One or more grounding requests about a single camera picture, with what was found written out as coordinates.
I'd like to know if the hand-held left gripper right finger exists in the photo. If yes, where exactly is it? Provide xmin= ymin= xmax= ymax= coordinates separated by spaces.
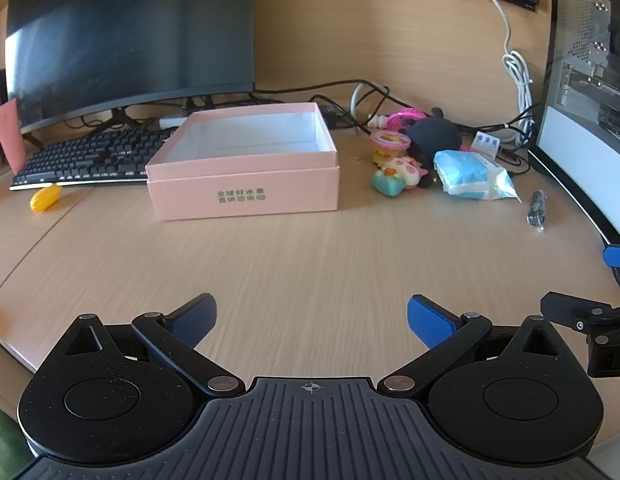
xmin=377 ymin=294 xmax=563 ymax=401

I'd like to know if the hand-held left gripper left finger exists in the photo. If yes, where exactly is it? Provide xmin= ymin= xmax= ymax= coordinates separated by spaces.
xmin=62 ymin=292 xmax=245 ymax=401

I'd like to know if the black clear pen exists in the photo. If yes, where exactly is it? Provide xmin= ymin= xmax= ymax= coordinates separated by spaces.
xmin=527 ymin=190 xmax=548 ymax=233

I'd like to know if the pink cardboard box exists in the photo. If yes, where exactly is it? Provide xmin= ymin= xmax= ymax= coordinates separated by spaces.
xmin=145 ymin=102 xmax=341 ymax=222

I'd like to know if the colourful toy figure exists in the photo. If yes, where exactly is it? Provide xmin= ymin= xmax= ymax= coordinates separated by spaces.
xmin=372 ymin=156 xmax=431 ymax=198

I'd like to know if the blue tissue packet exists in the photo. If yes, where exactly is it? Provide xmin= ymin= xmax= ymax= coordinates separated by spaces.
xmin=434 ymin=150 xmax=523 ymax=203

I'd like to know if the yellow cup with pink lid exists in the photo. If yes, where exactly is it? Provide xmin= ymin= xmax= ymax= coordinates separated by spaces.
xmin=370 ymin=130 xmax=413 ymax=167

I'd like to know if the black plush toy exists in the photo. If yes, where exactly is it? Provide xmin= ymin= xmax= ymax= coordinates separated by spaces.
xmin=406 ymin=107 xmax=463 ymax=188

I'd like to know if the pink plastic strainer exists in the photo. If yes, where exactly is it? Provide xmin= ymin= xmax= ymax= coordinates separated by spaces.
xmin=385 ymin=106 xmax=425 ymax=133

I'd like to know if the wooden desktop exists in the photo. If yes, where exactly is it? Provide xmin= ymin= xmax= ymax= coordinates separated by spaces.
xmin=0 ymin=90 xmax=620 ymax=456

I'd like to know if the lit curved monitor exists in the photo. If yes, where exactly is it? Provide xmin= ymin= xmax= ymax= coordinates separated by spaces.
xmin=527 ymin=0 xmax=620 ymax=246

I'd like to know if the white plug adapter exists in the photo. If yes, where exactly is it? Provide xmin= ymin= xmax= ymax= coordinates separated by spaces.
xmin=472 ymin=131 xmax=501 ymax=157

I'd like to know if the yellow plastic toy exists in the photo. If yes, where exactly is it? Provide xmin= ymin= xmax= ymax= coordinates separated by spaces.
xmin=30 ymin=184 xmax=62 ymax=213

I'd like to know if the black keyboard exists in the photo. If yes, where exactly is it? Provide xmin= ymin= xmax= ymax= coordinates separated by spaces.
xmin=9 ymin=126 xmax=181 ymax=192

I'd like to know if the pink card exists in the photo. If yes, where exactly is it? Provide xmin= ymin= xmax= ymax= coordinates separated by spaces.
xmin=0 ymin=99 xmax=27 ymax=172

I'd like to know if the dark curved monitor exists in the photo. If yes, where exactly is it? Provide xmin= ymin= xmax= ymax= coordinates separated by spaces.
xmin=4 ymin=0 xmax=257 ymax=135

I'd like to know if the grey cable loop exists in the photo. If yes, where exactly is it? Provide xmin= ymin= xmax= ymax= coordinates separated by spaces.
xmin=351 ymin=82 xmax=385 ymax=128

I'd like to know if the black cable tangle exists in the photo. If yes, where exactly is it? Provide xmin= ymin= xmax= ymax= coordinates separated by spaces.
xmin=182 ymin=80 xmax=540 ymax=171

